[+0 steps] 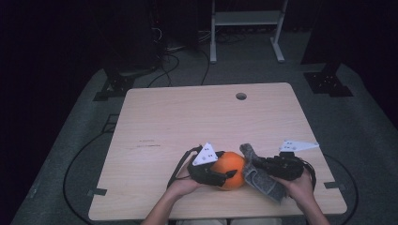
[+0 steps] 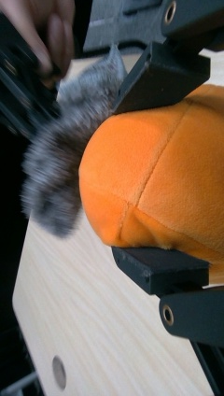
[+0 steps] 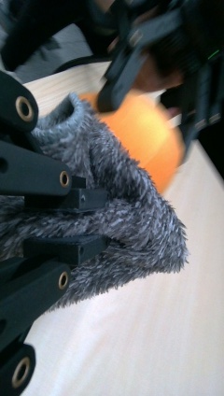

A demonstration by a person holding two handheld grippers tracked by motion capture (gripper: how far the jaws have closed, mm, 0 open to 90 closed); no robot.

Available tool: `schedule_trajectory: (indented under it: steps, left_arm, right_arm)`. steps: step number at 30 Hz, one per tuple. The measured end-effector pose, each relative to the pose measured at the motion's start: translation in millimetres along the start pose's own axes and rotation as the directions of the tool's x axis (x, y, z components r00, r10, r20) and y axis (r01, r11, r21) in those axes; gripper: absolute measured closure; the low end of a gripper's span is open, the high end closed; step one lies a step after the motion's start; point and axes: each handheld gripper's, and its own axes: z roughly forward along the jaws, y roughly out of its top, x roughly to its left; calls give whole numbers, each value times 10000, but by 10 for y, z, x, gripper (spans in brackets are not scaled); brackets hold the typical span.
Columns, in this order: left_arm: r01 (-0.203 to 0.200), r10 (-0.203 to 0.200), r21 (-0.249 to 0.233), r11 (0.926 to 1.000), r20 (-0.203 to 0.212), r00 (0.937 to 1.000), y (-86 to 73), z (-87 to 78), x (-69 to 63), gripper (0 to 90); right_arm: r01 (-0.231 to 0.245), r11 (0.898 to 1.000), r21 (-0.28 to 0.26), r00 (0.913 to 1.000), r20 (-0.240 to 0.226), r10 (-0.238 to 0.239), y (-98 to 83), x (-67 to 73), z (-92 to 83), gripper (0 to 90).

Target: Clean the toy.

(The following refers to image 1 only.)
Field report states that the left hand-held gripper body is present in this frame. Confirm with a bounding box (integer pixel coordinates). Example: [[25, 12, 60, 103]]
[[187, 142, 229, 188]]

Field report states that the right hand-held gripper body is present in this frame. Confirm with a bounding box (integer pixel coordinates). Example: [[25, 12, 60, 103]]
[[265, 139, 320, 182]]

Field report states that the orange plush toy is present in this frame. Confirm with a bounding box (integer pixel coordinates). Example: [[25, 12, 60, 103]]
[[209, 151, 247, 191]]

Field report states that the grey fluffy cloth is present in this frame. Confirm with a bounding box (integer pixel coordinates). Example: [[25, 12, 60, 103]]
[[238, 142, 287, 204]]

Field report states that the person's left hand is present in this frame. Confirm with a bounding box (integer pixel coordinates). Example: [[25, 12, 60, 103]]
[[167, 156, 205, 200]]

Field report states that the person's right hand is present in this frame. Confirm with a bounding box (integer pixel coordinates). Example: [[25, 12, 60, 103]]
[[271, 157, 317, 210]]

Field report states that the grey tape strip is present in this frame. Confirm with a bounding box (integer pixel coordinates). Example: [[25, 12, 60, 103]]
[[323, 181, 347, 191], [86, 187, 108, 197]]

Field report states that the black stand with square base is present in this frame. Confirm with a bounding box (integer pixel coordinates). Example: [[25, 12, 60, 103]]
[[300, 0, 355, 98]]

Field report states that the right hand-held gripper cable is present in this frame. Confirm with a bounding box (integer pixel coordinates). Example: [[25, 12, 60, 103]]
[[298, 157, 317, 190]]

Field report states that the hand-held gripper cable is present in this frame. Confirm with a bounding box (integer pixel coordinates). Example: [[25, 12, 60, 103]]
[[166, 144, 205, 189], [298, 157, 317, 190]]

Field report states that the left hand-held gripper cable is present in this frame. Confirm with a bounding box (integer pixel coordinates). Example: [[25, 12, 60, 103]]
[[166, 144, 205, 189]]

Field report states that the black floor cable loop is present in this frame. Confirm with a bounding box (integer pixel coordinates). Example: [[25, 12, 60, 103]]
[[62, 130, 111, 225], [322, 153, 360, 225]]

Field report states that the white metal desk frame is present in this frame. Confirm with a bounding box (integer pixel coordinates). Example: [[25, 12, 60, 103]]
[[209, 0, 289, 65]]

